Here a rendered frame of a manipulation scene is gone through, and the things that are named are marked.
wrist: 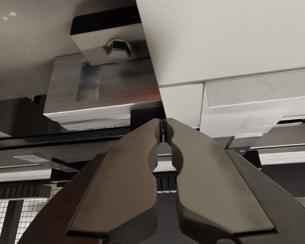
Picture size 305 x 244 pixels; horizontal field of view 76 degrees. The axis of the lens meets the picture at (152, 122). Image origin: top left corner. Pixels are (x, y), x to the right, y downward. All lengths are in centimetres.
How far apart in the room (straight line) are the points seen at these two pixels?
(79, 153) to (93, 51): 33
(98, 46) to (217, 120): 16
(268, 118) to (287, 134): 29
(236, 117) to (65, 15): 23
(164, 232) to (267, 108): 59
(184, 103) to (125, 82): 10
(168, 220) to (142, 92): 56
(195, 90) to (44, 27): 21
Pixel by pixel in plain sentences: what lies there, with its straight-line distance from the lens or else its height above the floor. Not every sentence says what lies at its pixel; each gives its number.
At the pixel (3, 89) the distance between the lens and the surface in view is 46.
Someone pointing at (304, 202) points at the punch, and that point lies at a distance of 25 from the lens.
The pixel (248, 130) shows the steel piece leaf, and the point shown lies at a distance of 26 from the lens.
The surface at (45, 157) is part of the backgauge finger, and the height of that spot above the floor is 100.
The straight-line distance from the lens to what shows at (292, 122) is 28.
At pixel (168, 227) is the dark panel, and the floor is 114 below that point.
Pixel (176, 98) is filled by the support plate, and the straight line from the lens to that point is 17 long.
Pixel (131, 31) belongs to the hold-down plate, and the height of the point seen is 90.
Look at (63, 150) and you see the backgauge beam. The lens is 57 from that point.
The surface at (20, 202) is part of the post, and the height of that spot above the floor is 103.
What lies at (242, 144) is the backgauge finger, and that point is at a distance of 31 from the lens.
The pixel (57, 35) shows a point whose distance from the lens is 30.
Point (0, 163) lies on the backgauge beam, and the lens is 69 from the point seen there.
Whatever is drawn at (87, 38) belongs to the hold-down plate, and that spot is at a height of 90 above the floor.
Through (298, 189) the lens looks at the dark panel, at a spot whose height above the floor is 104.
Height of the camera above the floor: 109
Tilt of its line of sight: 24 degrees down
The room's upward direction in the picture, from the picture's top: 178 degrees clockwise
